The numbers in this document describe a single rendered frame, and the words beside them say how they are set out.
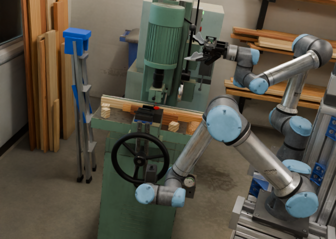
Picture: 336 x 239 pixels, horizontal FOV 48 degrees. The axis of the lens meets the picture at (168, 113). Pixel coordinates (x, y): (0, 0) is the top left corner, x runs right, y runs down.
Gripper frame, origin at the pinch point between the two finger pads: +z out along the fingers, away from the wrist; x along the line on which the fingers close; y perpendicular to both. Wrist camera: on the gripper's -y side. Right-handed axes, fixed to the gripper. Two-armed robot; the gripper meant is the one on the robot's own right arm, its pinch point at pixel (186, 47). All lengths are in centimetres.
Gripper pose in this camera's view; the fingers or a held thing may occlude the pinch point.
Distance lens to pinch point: 187.9
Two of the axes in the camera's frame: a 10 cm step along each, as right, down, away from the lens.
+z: -9.8, -1.9, 0.6
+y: 0.4, -4.7, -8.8
